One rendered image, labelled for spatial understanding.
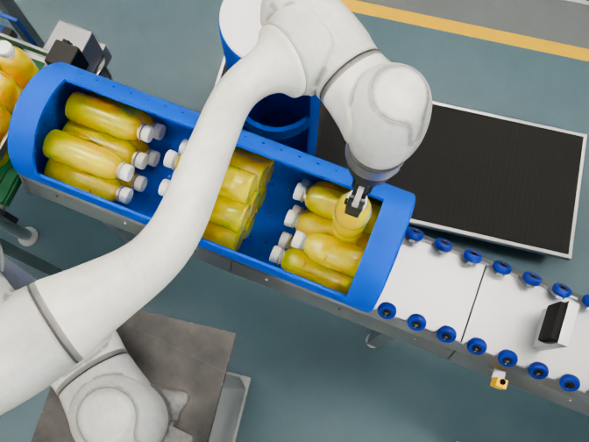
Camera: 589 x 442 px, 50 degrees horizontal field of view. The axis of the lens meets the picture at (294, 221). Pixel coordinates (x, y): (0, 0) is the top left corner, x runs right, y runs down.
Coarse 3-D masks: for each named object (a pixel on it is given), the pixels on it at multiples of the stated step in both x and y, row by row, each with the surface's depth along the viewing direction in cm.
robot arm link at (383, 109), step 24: (360, 72) 79; (384, 72) 74; (408, 72) 74; (336, 96) 80; (360, 96) 75; (384, 96) 73; (408, 96) 73; (336, 120) 83; (360, 120) 76; (384, 120) 74; (408, 120) 74; (360, 144) 80; (384, 144) 77; (408, 144) 78; (384, 168) 87
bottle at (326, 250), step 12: (312, 240) 136; (324, 240) 136; (336, 240) 136; (312, 252) 136; (324, 252) 135; (336, 252) 135; (348, 252) 135; (360, 252) 135; (324, 264) 136; (336, 264) 135; (348, 264) 135
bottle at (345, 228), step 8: (368, 200) 120; (336, 208) 122; (344, 208) 118; (368, 208) 119; (336, 216) 123; (344, 216) 119; (360, 216) 118; (368, 216) 120; (336, 224) 126; (344, 224) 121; (352, 224) 120; (360, 224) 120; (336, 232) 131; (344, 232) 127; (352, 232) 126; (360, 232) 128; (344, 240) 132; (352, 240) 133
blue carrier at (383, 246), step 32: (64, 64) 144; (32, 96) 135; (64, 96) 151; (128, 96) 138; (32, 128) 134; (192, 128) 136; (32, 160) 138; (160, 160) 160; (288, 160) 134; (320, 160) 138; (288, 192) 156; (384, 192) 133; (256, 224) 156; (384, 224) 128; (256, 256) 149; (384, 256) 127; (320, 288) 135; (352, 288) 131
